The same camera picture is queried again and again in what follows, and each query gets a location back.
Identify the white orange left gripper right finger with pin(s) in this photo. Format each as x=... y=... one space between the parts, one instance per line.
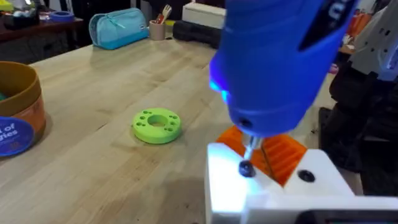
x=317 y=168

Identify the finger of the white orange right gripper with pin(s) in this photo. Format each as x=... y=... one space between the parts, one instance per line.
x=373 y=40

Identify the white orange left gripper left finger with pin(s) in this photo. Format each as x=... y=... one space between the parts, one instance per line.
x=224 y=180

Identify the black screw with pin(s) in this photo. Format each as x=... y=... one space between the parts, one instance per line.
x=247 y=169

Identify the blue electric screwdriver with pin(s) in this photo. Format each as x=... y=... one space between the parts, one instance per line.
x=273 y=62

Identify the green disc with holes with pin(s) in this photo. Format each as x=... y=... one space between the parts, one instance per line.
x=157 y=126

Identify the black case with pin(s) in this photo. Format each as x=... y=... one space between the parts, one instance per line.
x=196 y=33

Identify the beige cup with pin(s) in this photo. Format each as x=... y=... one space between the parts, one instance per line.
x=157 y=30

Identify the white box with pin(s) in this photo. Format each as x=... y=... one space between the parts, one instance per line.
x=203 y=14

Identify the wooden fork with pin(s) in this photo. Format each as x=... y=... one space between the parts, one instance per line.
x=166 y=12

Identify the teal zip bag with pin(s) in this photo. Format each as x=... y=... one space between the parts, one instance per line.
x=118 y=28

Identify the brown toy tub with blue label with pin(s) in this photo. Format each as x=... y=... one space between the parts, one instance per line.
x=18 y=105

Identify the blue tape roll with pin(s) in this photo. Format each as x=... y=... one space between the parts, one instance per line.
x=62 y=16

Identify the dark wooden side table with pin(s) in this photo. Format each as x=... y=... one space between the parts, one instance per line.
x=34 y=37

